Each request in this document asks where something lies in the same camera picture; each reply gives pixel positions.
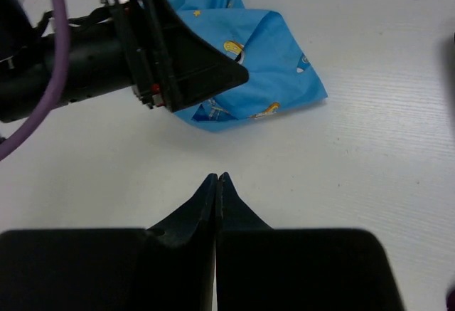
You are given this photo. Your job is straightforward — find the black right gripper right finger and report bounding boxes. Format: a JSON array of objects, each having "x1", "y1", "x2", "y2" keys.
[{"x1": 215, "y1": 174, "x2": 404, "y2": 310}]

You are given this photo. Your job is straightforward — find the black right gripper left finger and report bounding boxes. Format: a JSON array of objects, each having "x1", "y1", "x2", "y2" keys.
[{"x1": 1, "y1": 174, "x2": 218, "y2": 310}]

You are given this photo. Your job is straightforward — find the blue space print cloth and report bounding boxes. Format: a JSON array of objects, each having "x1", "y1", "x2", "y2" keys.
[{"x1": 168, "y1": 0, "x2": 328, "y2": 132}]

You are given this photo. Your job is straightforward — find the purple metal spoon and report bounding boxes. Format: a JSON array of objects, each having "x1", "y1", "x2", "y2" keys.
[{"x1": 446, "y1": 286, "x2": 455, "y2": 311}]

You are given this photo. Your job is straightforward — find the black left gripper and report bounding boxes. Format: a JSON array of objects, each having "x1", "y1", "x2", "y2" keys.
[{"x1": 55, "y1": 0, "x2": 249, "y2": 112}]

